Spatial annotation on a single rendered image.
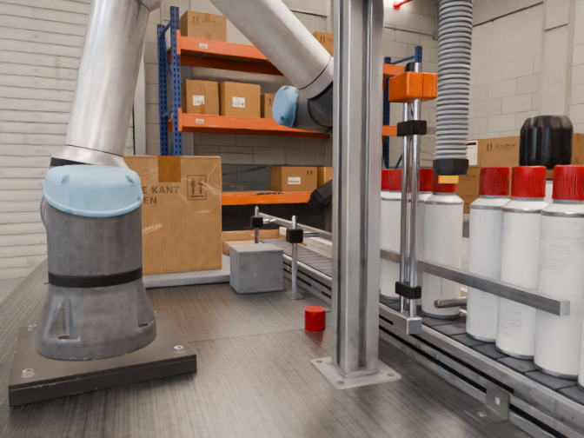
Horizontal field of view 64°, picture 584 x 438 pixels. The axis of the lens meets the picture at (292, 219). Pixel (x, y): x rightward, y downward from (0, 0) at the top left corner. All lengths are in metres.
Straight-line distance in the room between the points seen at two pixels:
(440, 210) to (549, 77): 5.31
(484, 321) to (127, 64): 0.61
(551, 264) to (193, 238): 0.81
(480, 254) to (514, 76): 5.71
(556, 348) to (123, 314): 0.48
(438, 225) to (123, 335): 0.43
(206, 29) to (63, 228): 4.02
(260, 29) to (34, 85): 4.24
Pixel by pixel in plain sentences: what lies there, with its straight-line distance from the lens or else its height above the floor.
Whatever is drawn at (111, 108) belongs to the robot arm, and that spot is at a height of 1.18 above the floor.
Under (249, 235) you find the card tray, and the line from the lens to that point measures 1.77.
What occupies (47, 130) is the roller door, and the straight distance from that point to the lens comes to 4.85.
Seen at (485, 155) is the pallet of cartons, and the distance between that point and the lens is 4.40.
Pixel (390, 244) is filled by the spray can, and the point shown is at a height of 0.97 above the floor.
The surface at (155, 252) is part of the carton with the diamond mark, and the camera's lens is 1.12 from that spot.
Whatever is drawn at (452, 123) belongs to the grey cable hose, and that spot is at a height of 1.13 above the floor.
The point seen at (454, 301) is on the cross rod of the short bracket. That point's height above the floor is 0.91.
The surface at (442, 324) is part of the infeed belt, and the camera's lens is 0.67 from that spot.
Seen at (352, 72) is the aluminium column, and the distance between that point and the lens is 0.57.
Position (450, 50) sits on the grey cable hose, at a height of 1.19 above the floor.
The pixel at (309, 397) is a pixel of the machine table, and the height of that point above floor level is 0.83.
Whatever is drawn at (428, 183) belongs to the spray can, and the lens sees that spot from 0.71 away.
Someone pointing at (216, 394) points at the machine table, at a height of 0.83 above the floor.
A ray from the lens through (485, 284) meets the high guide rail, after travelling 0.56.
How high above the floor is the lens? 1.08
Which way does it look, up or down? 5 degrees down
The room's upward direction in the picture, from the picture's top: straight up
